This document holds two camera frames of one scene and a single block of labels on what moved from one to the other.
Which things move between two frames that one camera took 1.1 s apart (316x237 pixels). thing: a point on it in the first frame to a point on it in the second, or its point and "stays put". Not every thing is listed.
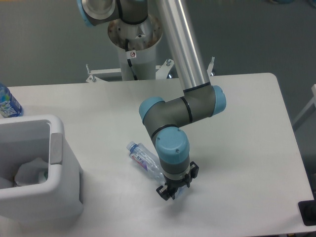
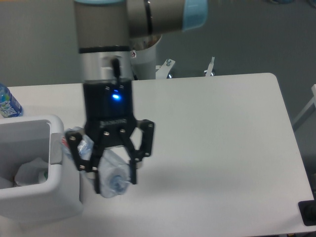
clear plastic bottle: (150, 161) to (113, 170)
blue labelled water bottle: (9, 106) stays put
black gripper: (169, 191) to (109, 121)
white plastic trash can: (22, 138) stays put
